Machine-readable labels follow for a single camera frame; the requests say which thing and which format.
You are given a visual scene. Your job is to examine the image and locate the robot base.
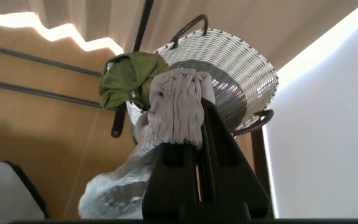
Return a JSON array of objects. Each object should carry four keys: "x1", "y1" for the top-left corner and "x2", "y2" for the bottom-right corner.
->
[{"x1": 0, "y1": 158, "x2": 51, "y2": 224}]

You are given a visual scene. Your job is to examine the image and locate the white laundry basket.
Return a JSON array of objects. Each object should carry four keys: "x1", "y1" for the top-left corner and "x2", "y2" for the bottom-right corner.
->
[{"x1": 126, "y1": 14, "x2": 280, "y2": 138}]

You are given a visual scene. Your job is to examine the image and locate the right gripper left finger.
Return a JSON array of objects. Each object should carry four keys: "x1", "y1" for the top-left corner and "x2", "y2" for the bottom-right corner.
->
[{"x1": 142, "y1": 141, "x2": 200, "y2": 219}]

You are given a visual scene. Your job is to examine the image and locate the pale grey shorts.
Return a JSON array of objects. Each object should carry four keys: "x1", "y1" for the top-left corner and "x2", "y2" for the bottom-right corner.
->
[{"x1": 78, "y1": 67, "x2": 216, "y2": 220}]

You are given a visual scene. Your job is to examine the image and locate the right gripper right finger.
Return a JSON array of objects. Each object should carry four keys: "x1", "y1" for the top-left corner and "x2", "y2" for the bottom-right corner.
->
[{"x1": 197, "y1": 98, "x2": 273, "y2": 219}]

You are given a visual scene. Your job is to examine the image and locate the green shirt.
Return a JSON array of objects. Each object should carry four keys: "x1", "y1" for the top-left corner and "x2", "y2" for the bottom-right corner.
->
[{"x1": 98, "y1": 51, "x2": 170, "y2": 111}]

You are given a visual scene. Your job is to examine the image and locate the black clothes rack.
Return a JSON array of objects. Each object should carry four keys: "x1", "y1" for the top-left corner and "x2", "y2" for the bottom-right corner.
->
[{"x1": 0, "y1": 0, "x2": 275, "y2": 218}]

